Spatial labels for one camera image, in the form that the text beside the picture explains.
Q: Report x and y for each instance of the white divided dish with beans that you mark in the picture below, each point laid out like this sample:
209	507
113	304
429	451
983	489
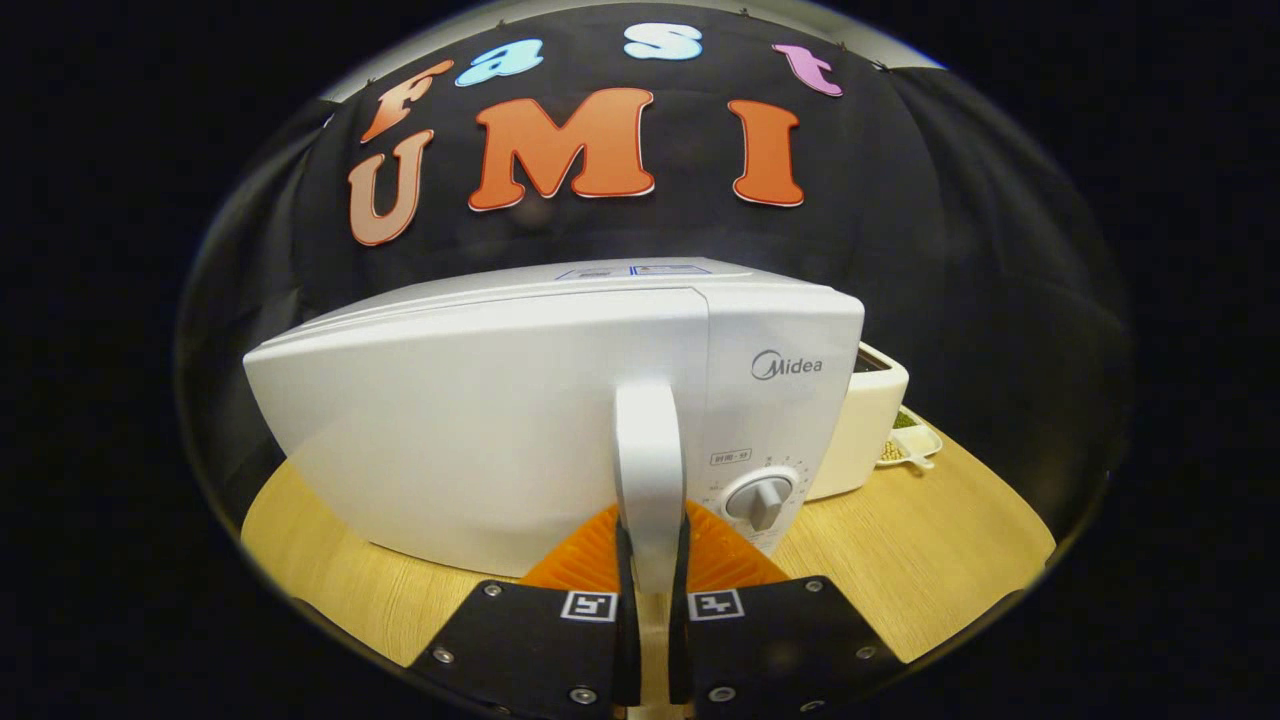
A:
915	446

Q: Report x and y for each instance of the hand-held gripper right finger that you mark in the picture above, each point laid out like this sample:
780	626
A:
680	640

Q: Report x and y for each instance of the white microwave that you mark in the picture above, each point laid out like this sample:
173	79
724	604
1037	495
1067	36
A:
480	430

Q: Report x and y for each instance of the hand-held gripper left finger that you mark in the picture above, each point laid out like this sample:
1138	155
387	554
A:
628	640

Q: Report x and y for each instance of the white toaster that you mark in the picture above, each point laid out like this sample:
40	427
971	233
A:
865	430

